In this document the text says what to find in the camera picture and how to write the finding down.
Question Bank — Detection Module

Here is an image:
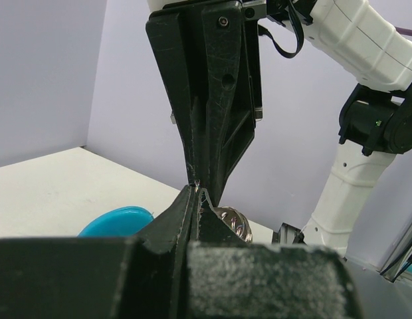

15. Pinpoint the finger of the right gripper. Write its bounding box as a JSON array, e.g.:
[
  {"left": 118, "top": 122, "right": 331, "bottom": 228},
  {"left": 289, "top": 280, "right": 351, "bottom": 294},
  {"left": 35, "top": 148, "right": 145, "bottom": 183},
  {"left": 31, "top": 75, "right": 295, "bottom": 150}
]
[
  {"left": 146, "top": 11, "right": 206, "bottom": 186},
  {"left": 201, "top": 5, "right": 255, "bottom": 206}
]

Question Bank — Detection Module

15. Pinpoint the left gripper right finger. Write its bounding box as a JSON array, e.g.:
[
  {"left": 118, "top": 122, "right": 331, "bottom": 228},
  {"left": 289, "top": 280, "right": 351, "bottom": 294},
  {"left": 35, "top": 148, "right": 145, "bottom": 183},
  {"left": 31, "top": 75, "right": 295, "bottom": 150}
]
[{"left": 187, "top": 189, "right": 362, "bottom": 318}]

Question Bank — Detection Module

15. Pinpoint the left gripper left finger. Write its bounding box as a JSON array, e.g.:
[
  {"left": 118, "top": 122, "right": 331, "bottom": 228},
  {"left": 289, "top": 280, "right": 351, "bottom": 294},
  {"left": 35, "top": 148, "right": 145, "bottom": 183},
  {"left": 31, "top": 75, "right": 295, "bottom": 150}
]
[{"left": 0, "top": 186, "right": 196, "bottom": 318}]

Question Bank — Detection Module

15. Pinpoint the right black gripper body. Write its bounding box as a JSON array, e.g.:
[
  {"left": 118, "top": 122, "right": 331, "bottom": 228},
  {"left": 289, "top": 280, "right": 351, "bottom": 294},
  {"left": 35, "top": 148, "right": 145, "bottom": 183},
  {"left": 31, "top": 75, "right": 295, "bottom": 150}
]
[{"left": 148, "top": 1, "right": 312, "bottom": 120}]

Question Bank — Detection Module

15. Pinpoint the large keyring blue handle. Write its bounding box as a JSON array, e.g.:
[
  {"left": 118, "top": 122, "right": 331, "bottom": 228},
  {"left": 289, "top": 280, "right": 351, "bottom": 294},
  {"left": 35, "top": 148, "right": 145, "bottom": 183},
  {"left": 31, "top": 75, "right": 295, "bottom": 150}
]
[{"left": 76, "top": 205, "right": 255, "bottom": 245}]

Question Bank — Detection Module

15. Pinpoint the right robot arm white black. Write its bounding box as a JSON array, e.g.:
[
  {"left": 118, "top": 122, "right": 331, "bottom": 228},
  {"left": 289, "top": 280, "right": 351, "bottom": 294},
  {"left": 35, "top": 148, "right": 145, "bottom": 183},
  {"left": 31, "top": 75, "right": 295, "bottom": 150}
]
[{"left": 146, "top": 1, "right": 412, "bottom": 255}]

